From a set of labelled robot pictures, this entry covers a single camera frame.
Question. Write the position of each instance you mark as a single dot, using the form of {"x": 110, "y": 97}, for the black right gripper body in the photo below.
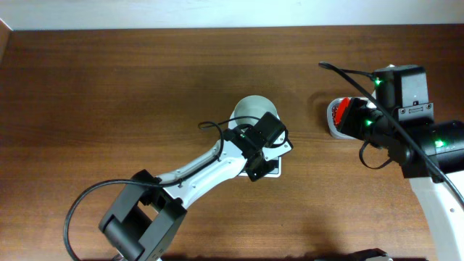
{"x": 359, "y": 121}

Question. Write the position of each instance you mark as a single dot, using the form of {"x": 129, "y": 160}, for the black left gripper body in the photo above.
{"x": 264, "y": 168}

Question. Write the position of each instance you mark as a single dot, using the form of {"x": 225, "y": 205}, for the red measuring scoop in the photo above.
{"x": 344, "y": 103}

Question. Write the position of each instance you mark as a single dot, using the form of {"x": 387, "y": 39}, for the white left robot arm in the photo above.
{"x": 145, "y": 217}

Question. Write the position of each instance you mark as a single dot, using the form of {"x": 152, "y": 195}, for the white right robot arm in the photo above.
{"x": 399, "y": 117}

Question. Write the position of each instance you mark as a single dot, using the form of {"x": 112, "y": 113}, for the white bowl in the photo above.
{"x": 251, "y": 108}

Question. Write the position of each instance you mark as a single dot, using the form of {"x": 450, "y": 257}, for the clear plastic container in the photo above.
{"x": 334, "y": 131}

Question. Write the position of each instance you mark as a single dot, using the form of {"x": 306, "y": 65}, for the red adzuki beans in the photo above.
{"x": 334, "y": 110}

